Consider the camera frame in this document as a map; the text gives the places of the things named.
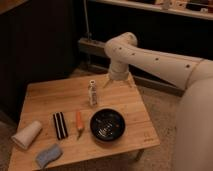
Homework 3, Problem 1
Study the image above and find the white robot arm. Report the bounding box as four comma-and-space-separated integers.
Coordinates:
104, 32, 213, 171

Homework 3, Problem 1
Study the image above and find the wooden table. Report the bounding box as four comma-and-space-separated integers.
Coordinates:
8, 74, 160, 171

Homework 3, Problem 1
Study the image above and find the metal pole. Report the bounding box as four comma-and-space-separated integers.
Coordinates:
83, 0, 91, 41

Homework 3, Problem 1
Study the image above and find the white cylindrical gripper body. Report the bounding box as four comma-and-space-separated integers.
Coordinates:
108, 60, 129, 81

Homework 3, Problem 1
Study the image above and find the black round pan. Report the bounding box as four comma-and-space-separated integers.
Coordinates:
90, 108, 126, 142

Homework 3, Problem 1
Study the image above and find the blue grey sponge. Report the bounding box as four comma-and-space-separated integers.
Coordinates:
36, 144, 63, 169

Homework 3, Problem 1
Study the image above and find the black white striped block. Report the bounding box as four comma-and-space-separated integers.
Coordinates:
53, 112, 68, 140

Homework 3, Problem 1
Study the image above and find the orange carrot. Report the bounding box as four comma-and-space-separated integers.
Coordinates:
76, 111, 84, 140

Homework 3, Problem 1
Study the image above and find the white paper cup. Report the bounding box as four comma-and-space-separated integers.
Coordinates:
11, 121, 42, 150

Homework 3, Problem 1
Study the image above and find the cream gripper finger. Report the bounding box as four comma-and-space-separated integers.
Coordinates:
125, 76, 132, 88
103, 76, 112, 88

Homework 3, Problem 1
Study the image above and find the wooden shelf unit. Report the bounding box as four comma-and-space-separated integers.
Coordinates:
78, 0, 213, 96

